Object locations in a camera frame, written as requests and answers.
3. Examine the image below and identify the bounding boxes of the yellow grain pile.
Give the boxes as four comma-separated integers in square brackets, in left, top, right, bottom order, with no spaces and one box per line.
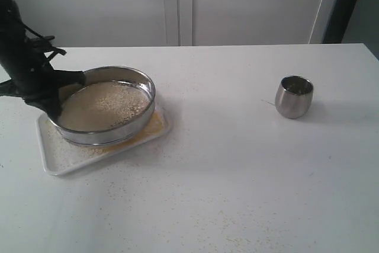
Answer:
[58,82,150,132]

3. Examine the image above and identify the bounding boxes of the round steel mesh sieve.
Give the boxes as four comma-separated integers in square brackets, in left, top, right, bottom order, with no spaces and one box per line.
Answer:
[49,66,156,146]

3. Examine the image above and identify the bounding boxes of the white cabinet with doors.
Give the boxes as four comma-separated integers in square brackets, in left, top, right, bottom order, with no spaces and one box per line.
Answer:
[15,0,335,47]

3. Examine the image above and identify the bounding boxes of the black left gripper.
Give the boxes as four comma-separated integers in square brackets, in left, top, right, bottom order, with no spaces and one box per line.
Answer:
[1,35,86,120]

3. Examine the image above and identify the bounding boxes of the black left camera cable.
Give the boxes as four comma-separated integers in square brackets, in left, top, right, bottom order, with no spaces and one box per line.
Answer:
[8,12,68,61]

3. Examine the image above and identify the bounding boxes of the white rectangular plastic tray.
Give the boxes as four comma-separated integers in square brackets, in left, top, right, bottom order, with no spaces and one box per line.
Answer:
[36,102,172,176]

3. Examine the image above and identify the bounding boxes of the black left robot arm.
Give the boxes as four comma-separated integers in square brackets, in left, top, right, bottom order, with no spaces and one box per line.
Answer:
[1,0,62,119]

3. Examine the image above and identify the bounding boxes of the yellow fine sifted grains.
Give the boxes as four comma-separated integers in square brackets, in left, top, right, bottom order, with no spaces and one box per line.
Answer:
[90,106,169,154]

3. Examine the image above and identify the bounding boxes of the stainless steel cup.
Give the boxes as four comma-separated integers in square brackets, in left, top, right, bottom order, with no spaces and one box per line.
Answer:
[275,75,314,119]

